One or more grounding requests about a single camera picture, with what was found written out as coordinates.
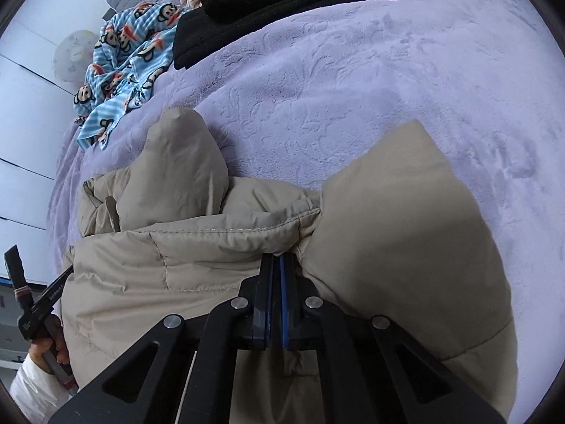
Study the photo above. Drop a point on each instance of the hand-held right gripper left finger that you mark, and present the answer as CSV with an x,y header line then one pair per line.
x,y
260,300

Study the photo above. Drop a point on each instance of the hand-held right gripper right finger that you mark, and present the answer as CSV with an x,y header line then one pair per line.
x,y
284,304

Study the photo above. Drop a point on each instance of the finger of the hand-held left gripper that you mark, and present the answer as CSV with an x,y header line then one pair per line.
x,y
15,265

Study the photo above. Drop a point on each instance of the beige puffer jacket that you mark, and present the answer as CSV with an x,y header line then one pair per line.
x,y
375,229

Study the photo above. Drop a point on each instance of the person's left forearm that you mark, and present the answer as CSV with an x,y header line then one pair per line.
x,y
33,388

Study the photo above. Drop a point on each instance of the person's left hand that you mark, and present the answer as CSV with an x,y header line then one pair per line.
x,y
46,346

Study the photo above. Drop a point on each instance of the white wardrobe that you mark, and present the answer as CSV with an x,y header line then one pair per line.
x,y
31,119

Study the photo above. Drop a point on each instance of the white covered standing fan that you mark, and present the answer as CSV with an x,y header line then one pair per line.
x,y
75,55

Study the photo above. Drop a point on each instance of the blue monkey print pajamas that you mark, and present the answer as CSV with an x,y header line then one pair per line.
x,y
123,62

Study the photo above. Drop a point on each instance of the purple plush blanket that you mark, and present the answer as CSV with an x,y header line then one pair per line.
x,y
353,75

